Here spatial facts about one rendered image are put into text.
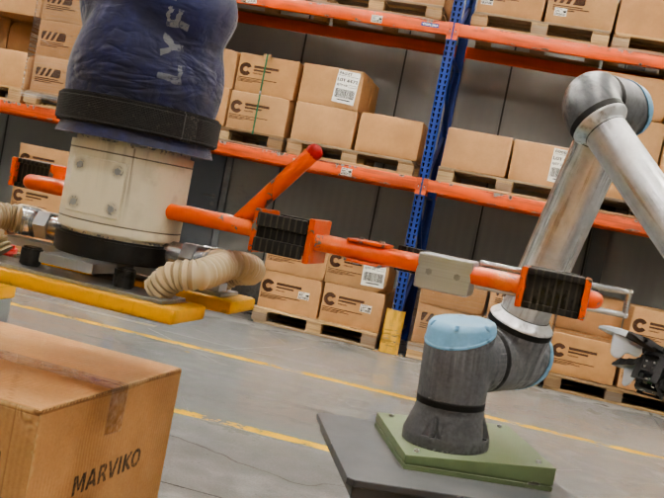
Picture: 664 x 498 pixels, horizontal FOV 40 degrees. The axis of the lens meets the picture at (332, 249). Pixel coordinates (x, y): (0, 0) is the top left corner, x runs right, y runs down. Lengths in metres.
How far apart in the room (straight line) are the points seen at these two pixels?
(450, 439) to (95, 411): 0.92
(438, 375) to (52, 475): 0.98
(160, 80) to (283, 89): 7.53
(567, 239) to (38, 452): 1.25
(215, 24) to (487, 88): 8.54
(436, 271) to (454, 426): 0.86
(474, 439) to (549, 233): 0.47
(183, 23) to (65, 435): 0.55
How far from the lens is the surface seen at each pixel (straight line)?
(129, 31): 1.24
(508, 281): 1.15
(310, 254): 1.19
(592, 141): 1.86
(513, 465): 1.99
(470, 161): 8.36
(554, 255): 2.04
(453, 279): 1.15
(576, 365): 8.41
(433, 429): 1.99
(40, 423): 1.16
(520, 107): 9.71
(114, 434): 1.34
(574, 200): 2.02
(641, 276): 9.69
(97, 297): 1.18
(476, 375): 1.98
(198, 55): 1.26
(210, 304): 1.32
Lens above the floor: 1.26
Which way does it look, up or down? 3 degrees down
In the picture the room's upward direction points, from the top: 11 degrees clockwise
